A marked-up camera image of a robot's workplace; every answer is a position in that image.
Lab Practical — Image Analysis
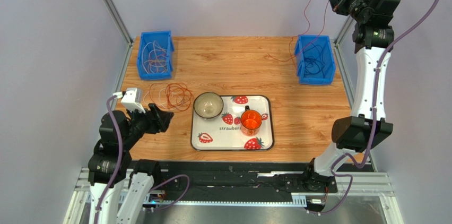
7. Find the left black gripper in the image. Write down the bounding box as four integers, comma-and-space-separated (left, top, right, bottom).
120, 102, 174, 149

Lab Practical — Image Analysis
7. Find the dark blue cable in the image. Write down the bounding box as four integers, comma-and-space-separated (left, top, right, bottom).
302, 42, 327, 76

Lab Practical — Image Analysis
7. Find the white cable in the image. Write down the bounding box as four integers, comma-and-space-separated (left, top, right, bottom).
141, 40, 169, 75
143, 84, 177, 108

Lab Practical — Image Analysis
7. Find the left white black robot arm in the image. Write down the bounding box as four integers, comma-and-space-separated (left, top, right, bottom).
88, 104, 174, 223

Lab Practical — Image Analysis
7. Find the grey ceramic bowl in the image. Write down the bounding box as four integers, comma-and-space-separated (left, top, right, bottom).
193, 92, 224, 119

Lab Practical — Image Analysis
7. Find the right blue plastic bin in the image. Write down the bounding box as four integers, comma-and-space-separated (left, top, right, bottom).
294, 35, 336, 85

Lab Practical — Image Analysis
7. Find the blue plastic bin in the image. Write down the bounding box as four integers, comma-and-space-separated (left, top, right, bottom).
136, 31, 175, 81
294, 35, 336, 85

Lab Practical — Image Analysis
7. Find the white strawberry tray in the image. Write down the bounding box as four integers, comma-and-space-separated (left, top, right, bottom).
191, 95, 275, 151

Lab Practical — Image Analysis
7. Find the left blue plastic bin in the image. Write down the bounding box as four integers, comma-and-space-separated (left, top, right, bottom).
136, 31, 175, 81

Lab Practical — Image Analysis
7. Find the orange translucent mug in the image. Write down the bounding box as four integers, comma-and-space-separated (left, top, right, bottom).
240, 105, 263, 136

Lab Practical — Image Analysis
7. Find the orange cable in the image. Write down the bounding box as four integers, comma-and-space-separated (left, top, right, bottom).
148, 82, 194, 113

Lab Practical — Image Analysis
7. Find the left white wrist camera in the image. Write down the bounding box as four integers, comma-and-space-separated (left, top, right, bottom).
112, 88, 145, 114

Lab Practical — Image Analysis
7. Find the left purple robot hose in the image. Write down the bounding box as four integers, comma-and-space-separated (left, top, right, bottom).
92, 96, 190, 224

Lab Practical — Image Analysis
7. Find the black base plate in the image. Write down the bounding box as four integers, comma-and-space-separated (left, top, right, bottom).
123, 160, 338, 203

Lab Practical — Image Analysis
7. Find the left aluminium frame post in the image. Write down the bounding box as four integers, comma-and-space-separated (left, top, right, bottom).
103, 0, 134, 91

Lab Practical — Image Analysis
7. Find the aluminium frame post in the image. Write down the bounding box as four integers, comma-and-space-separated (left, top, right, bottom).
333, 0, 405, 224
103, 0, 134, 91

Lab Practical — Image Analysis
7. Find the aluminium front rail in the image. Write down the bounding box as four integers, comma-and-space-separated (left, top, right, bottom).
74, 167, 395, 208

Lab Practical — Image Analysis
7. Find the right aluminium frame post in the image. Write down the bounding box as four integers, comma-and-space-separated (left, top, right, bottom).
333, 0, 405, 224

